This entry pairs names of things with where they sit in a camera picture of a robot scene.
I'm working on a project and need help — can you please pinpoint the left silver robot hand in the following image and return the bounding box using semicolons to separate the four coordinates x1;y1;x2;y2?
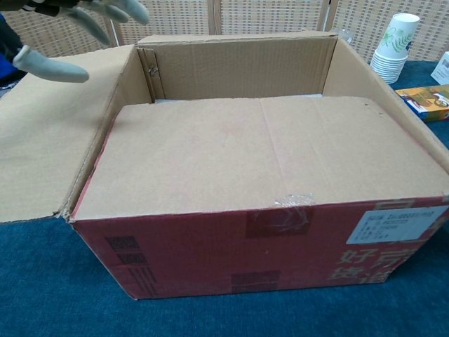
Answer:
0;0;151;84

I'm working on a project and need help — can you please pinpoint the red cardboard box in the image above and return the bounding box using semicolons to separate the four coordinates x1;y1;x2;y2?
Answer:
0;29;449;310

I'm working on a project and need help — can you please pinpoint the yellow blue small carton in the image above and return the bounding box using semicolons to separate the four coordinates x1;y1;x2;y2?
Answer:
394;84;449;124

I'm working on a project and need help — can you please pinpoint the blue towel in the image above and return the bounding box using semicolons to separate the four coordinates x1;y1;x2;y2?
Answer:
0;48;18;87

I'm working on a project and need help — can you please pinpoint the blue table cover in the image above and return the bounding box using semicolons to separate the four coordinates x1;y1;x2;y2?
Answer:
0;61;449;337

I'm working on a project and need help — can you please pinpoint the woven rattan folding screen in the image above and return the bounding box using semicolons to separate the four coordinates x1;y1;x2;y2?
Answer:
0;0;449;66

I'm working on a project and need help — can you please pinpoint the stack of paper cups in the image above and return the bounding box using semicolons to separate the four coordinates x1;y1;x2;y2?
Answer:
370;13;421;84

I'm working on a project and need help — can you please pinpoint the white cardboard box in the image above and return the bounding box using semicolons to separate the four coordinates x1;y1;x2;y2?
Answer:
430;51;449;85

